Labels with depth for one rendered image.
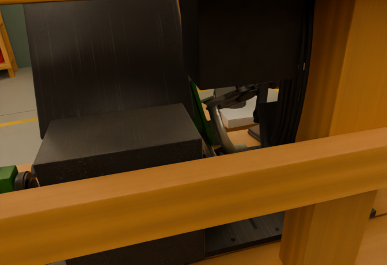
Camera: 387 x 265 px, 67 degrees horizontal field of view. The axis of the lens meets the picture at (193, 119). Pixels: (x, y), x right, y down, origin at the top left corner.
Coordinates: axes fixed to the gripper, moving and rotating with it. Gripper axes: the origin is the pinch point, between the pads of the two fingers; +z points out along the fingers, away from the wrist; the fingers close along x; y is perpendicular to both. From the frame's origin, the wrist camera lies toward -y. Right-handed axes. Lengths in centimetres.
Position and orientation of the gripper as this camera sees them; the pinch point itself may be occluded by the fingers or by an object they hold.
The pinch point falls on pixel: (211, 107)
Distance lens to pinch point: 82.5
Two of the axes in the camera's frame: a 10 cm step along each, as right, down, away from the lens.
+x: -0.3, -2.7, -9.6
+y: -3.7, -8.9, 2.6
